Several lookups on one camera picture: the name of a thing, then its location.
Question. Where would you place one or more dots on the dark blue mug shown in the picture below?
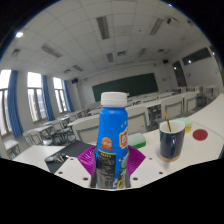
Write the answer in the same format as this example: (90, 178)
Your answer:
(171, 143)

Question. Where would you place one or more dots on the flat round red coaster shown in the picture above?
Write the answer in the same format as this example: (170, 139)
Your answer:
(200, 134)

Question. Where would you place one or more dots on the yellow-green small container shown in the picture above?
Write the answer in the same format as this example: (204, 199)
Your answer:
(187, 124)

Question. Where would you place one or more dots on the dark high wall window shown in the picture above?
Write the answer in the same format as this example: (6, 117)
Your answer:
(196, 56)

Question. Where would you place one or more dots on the green sponge block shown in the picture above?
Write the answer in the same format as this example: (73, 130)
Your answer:
(137, 140)

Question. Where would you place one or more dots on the group of ceiling lights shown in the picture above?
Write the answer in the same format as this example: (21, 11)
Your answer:
(103, 26)

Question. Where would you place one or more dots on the green chalkboard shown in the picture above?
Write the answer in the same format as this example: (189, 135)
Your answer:
(133, 85)

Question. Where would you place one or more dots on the blue white-capped drink bottle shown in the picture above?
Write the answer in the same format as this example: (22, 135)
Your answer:
(112, 133)

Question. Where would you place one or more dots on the classroom window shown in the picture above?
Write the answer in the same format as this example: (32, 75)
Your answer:
(36, 96)
(59, 95)
(4, 100)

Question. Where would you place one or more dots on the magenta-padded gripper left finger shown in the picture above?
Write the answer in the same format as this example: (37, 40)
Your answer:
(86, 160)

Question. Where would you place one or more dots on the group of classroom desks and chairs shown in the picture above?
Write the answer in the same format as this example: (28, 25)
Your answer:
(86, 128)

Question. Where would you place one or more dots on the dark classroom door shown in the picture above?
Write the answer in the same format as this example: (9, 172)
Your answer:
(179, 74)

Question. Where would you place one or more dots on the wooden stir stick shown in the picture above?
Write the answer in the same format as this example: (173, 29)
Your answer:
(167, 121)

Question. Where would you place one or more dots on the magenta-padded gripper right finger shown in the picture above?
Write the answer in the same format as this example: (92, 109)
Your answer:
(136, 160)

